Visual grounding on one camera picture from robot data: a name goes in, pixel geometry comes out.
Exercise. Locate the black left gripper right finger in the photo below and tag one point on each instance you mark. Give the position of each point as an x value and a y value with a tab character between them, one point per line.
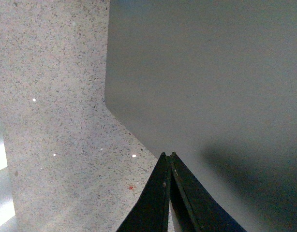
195	209

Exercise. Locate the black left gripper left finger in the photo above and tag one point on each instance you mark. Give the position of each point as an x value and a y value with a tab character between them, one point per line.
151	211

